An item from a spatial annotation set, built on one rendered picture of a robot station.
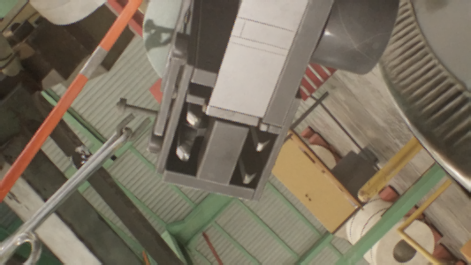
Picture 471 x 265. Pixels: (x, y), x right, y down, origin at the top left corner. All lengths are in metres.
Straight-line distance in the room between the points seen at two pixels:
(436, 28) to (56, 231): 0.86
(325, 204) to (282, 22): 10.43
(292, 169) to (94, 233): 9.17
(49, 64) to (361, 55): 0.89
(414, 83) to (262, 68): 0.15
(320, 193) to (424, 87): 10.20
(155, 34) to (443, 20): 0.24
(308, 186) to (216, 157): 10.12
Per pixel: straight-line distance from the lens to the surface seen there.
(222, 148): 0.47
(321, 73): 5.58
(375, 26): 0.44
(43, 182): 1.24
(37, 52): 1.27
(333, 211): 10.94
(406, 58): 0.57
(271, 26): 0.42
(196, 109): 0.47
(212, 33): 0.50
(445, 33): 0.57
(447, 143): 0.47
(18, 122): 1.24
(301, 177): 10.49
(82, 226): 1.26
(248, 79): 0.44
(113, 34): 0.76
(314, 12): 0.41
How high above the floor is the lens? 1.44
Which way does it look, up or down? level
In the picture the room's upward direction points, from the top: 135 degrees counter-clockwise
